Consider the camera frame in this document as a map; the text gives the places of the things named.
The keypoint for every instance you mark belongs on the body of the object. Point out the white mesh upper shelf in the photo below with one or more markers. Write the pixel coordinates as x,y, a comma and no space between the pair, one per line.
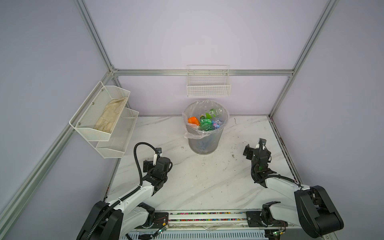
96,119

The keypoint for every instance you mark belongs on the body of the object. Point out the crushed green bottle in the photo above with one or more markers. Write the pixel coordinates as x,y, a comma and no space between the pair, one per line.
206,125

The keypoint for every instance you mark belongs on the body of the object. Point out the orange label bottle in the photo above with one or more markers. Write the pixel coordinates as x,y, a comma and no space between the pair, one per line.
194,121

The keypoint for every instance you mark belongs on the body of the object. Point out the white mesh shelf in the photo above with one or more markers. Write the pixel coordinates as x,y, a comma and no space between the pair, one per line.
96,119
121,135

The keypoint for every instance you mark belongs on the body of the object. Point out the clear bottle green label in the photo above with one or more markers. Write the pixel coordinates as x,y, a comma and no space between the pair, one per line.
212,114

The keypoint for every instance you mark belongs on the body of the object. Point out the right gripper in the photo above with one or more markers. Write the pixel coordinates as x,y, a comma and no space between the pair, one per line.
248,152

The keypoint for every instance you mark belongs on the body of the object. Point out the clear bottle light-blue label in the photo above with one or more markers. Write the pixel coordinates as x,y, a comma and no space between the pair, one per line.
216,123

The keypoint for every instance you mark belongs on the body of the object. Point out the grey mesh waste bin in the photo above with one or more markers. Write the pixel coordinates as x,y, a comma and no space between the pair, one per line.
206,145

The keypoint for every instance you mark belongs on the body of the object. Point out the white mesh lower shelf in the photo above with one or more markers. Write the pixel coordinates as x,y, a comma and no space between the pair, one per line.
121,135

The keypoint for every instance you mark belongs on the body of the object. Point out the clear plastic bin liner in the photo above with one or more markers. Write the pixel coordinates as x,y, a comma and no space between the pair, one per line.
196,109

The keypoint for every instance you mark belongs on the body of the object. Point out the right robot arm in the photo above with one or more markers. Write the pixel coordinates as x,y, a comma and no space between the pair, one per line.
312,208

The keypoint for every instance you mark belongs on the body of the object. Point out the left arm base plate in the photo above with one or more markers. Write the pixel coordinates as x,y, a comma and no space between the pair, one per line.
156,220

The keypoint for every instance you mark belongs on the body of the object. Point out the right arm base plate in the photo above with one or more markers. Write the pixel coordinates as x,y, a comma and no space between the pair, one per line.
263,217

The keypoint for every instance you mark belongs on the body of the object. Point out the white wire wall basket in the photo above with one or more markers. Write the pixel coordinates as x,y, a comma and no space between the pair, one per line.
209,81

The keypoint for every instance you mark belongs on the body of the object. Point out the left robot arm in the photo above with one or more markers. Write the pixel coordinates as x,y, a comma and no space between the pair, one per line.
112,220

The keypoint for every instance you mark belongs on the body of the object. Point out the beige cloth in shelf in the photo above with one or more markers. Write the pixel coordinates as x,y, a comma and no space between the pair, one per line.
110,115

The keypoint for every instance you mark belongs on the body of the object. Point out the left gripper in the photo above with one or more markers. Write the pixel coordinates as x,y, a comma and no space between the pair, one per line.
148,166

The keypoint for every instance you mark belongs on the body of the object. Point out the aluminium front rail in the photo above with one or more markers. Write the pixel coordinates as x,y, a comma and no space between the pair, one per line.
210,220

